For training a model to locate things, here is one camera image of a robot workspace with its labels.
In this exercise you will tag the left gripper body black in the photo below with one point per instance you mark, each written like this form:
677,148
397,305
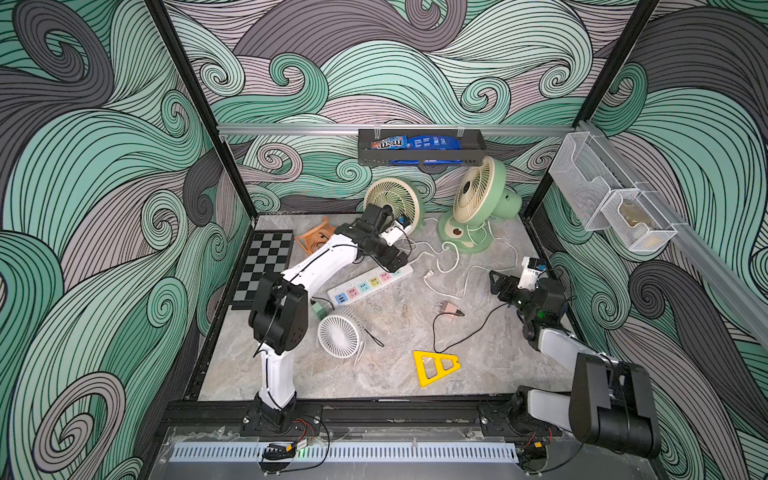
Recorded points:
384,254

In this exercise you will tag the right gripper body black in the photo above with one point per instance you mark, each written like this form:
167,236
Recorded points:
504,288

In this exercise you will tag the white cable round fan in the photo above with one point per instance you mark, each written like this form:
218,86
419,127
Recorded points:
435,254

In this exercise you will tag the green usb charger adapter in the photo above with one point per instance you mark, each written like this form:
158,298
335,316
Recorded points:
319,310

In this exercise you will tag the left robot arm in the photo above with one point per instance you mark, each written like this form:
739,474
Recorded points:
279,315

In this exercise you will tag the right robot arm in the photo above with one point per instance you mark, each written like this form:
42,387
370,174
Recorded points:
610,403

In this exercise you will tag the white multicolour power strip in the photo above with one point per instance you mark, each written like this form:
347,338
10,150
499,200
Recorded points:
366,284

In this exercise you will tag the cream green round fan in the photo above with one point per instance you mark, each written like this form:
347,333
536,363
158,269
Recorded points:
403,198

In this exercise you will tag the small orange desk fan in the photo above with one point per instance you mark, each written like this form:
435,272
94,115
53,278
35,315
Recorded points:
312,240

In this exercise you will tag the small white desk fan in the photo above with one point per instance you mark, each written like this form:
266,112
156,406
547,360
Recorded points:
341,333

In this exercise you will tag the blue candy bag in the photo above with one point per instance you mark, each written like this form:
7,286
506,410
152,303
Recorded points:
408,146

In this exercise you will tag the black white chessboard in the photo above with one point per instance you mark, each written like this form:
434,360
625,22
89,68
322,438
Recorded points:
269,251

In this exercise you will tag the small clear plastic bin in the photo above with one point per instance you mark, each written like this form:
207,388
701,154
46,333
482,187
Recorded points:
637,222

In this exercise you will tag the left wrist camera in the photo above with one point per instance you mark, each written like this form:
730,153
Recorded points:
396,231

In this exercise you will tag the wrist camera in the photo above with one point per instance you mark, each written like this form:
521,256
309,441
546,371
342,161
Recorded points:
532,269
396,231

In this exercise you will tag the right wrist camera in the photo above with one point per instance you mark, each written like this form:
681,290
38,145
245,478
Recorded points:
532,269

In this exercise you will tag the black cable white fan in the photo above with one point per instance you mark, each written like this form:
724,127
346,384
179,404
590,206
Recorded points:
330,308

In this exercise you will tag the large green pedestal fan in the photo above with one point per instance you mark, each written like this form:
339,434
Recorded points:
482,193

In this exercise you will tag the black wall shelf basket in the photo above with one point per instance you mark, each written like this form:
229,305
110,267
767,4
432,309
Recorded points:
473,145

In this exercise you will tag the yellow triangular plastic frame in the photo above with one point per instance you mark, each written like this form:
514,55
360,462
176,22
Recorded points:
431,367

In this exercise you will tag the clear plastic wall bin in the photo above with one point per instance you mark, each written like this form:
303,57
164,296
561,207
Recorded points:
583,178

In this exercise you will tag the white perforated cable duct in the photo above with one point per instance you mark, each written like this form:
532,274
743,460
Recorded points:
353,451

